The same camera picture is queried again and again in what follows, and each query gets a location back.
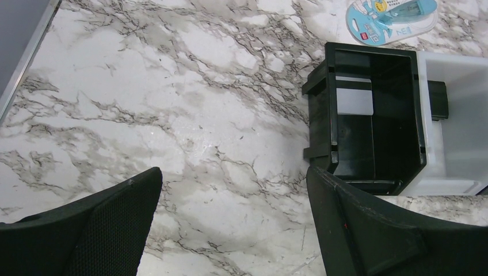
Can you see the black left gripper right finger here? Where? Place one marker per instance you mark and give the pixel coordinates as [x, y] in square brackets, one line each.
[361, 234]

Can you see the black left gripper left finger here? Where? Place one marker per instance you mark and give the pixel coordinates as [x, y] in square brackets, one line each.
[102, 234]

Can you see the black tray bin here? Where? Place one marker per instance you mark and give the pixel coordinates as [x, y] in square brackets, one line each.
[382, 153]

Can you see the white tray bin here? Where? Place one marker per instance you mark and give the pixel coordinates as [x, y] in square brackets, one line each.
[456, 148]

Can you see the silver credit card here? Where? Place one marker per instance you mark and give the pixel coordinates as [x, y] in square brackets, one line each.
[356, 99]

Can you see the blue packaged tool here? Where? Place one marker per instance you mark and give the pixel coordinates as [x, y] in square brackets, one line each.
[377, 23]

